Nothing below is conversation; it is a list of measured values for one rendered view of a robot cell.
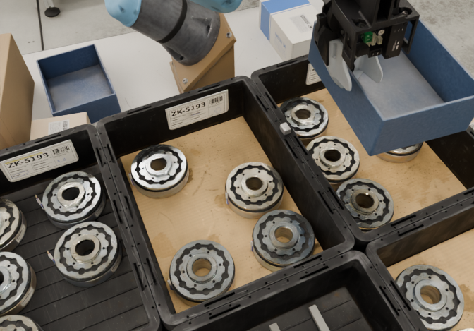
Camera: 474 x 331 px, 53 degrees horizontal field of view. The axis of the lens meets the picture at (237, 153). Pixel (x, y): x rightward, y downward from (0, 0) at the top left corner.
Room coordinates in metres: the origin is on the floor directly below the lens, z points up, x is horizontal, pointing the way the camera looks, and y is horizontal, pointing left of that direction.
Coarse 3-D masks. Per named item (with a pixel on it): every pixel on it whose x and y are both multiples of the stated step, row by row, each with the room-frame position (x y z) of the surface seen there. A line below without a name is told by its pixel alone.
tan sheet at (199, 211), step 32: (224, 128) 0.63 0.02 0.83; (128, 160) 0.55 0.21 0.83; (192, 160) 0.55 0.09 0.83; (224, 160) 0.55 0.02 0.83; (256, 160) 0.54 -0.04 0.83; (192, 192) 0.47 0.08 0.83; (224, 192) 0.47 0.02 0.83; (160, 224) 0.41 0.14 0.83; (192, 224) 0.41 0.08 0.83; (224, 224) 0.41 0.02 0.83; (160, 256) 0.35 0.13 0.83
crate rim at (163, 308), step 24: (192, 96) 0.62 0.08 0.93; (120, 120) 0.57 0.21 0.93; (288, 144) 0.50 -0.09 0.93; (120, 192) 0.41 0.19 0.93; (336, 216) 0.36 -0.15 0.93; (144, 240) 0.33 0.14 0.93; (144, 264) 0.29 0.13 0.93; (312, 264) 0.29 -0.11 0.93; (240, 288) 0.25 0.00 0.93; (168, 312) 0.22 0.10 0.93; (192, 312) 0.22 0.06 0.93
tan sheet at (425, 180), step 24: (312, 96) 0.71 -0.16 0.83; (336, 120) 0.64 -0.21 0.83; (360, 144) 0.58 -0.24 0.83; (360, 168) 0.52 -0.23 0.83; (384, 168) 0.52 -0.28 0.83; (408, 168) 0.52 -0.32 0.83; (432, 168) 0.52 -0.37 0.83; (408, 192) 0.47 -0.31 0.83; (432, 192) 0.47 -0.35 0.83; (456, 192) 0.46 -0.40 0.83
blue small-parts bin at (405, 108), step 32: (416, 32) 0.56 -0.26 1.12; (320, 64) 0.52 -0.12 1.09; (384, 64) 0.54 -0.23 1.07; (416, 64) 0.54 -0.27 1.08; (448, 64) 0.49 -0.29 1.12; (352, 96) 0.43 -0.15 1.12; (384, 96) 0.47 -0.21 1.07; (416, 96) 0.47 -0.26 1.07; (448, 96) 0.46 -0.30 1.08; (352, 128) 0.42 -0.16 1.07; (384, 128) 0.37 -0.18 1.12; (416, 128) 0.39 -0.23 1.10; (448, 128) 0.40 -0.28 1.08
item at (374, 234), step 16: (288, 64) 0.70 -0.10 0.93; (256, 80) 0.66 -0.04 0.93; (304, 160) 0.47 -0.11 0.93; (320, 176) 0.44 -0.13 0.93; (464, 192) 0.40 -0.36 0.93; (336, 208) 0.38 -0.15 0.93; (432, 208) 0.37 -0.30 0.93; (352, 224) 0.35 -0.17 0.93; (384, 224) 0.35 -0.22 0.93; (400, 224) 0.35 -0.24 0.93; (368, 240) 0.32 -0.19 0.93
